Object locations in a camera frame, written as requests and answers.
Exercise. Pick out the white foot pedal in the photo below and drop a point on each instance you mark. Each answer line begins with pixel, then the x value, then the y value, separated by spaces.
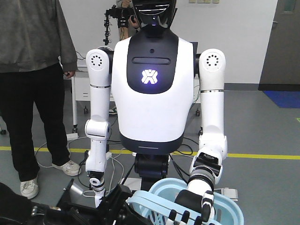
pixel 228 192

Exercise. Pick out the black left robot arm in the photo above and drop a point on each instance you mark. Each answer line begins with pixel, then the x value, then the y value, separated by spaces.
pixel 18 210

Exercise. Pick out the light blue shopping basket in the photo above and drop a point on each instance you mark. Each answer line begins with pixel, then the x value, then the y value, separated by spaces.
pixel 172 194

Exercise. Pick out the person in grey jacket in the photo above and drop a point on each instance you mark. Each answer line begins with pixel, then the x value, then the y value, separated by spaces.
pixel 36 54

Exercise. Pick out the white humanoid robot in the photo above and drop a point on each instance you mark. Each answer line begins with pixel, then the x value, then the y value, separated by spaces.
pixel 150 75

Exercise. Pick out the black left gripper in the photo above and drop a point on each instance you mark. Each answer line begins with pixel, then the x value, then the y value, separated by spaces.
pixel 113 210

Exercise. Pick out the white desk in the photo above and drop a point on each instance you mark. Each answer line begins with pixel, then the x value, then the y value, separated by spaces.
pixel 80 90

